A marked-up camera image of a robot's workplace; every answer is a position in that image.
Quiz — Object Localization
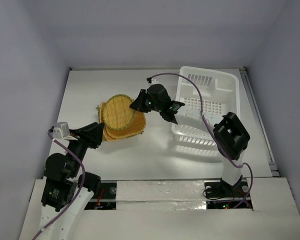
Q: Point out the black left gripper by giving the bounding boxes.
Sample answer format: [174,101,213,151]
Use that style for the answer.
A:
[65,120,105,176]

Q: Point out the rounded woven bamboo tray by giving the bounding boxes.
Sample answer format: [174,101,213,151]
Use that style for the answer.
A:
[98,102,129,142]

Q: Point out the rounded square woven basket plate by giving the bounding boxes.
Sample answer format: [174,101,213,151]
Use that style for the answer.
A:
[103,112,147,142]

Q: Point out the square woven bamboo tray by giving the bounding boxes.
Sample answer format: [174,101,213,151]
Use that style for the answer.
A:
[95,105,145,141]

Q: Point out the round woven bamboo plate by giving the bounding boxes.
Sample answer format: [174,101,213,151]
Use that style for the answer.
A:
[103,94,136,130]

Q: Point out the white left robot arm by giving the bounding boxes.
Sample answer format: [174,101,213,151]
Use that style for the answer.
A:
[33,122,105,240]

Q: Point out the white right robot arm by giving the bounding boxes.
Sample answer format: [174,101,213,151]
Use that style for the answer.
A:
[97,83,251,196]

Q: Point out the white plastic dish rack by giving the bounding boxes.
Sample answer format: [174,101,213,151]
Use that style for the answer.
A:
[171,66,241,147]

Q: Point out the white foam front panel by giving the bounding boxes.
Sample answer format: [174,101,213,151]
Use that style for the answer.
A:
[20,177,300,240]

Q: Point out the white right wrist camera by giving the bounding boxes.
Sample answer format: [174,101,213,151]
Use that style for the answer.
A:
[146,77,159,86]

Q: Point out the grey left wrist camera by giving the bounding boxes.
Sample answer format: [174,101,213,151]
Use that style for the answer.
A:
[51,122,71,140]

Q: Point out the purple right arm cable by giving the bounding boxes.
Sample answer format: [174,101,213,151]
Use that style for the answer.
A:
[149,72,253,210]

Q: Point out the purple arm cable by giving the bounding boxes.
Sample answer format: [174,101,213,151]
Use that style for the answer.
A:
[31,129,87,240]
[149,72,253,210]

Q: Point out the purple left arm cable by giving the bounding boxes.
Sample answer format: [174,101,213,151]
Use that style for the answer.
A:
[31,129,87,240]

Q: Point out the aluminium side rail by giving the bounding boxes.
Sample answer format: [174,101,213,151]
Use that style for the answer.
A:
[239,68,280,178]

